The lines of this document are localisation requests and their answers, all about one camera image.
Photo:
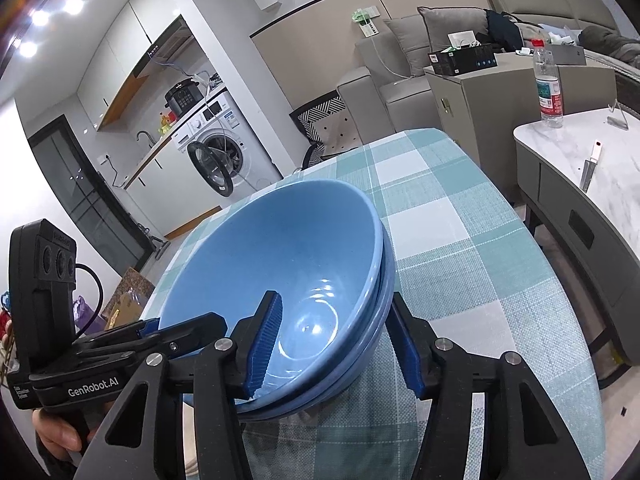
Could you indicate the range hood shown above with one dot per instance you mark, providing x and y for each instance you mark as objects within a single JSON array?
[{"x": 165, "y": 50}]

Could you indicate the black faucet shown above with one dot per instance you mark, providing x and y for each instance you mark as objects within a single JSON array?
[{"x": 145, "y": 136}]

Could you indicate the white washing machine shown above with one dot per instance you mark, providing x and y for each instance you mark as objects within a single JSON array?
[{"x": 240, "y": 135}]

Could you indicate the white kitchen counter cabinet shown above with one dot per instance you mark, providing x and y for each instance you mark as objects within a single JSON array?
[{"x": 165, "y": 180}]

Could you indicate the grey sofa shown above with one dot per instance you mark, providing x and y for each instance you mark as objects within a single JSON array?
[{"x": 400, "y": 100}]

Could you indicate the small white tool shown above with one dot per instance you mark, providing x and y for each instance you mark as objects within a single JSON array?
[{"x": 590, "y": 170}]

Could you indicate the white upper cabinets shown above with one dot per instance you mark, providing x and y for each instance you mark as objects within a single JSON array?
[{"x": 120, "y": 60}]

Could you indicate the grey bedside cabinet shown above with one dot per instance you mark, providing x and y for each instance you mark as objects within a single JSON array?
[{"x": 480, "y": 105}]

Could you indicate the purple bag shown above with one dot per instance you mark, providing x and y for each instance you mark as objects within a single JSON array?
[{"x": 85, "y": 312}]

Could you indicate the wall socket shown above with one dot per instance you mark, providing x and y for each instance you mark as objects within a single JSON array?
[{"x": 106, "y": 158}]

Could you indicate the teal checked tablecloth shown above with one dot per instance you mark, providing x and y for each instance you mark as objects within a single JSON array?
[{"x": 450, "y": 270}]

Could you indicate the black pressure cooker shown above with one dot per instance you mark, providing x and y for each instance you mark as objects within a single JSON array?
[{"x": 184, "y": 97}]

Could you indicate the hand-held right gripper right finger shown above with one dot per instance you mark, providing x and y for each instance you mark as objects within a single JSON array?
[{"x": 407, "y": 355}]

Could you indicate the black box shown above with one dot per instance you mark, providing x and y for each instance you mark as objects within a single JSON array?
[{"x": 460, "y": 62}]

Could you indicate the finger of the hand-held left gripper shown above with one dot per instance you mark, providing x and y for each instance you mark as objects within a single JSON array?
[
  {"x": 149, "y": 327},
  {"x": 200, "y": 327}
]

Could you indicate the person's left hand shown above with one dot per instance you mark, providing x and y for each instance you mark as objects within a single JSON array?
[{"x": 55, "y": 432}]

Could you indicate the small white box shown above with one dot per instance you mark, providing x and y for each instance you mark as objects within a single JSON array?
[{"x": 460, "y": 40}]

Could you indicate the dark garment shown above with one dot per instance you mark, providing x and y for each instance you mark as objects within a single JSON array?
[{"x": 502, "y": 30}]

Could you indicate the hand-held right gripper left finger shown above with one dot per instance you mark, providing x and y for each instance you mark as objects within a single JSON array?
[{"x": 265, "y": 345}]

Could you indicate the yellow cardboard box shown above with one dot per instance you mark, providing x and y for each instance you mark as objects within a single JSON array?
[{"x": 122, "y": 310}]

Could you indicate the metal stand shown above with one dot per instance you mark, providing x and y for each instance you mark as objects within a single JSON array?
[{"x": 620, "y": 122}]

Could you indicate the floor mop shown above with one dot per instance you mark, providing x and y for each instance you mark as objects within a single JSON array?
[{"x": 160, "y": 245}]

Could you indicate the brown patterned box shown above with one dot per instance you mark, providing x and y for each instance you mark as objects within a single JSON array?
[{"x": 135, "y": 280}]

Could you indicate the dark glass door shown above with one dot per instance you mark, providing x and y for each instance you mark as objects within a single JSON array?
[{"x": 85, "y": 195}]

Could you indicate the clear water bottle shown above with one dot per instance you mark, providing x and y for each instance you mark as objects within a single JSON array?
[{"x": 549, "y": 95}]

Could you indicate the marble top coffee table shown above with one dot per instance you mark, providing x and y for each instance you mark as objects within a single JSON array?
[{"x": 565, "y": 145}]

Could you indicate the grey cushion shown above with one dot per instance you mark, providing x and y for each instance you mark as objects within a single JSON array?
[
  {"x": 407, "y": 42},
  {"x": 450, "y": 27}
]

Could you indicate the grey duvet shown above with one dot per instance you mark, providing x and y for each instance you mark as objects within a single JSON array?
[{"x": 610, "y": 42}]

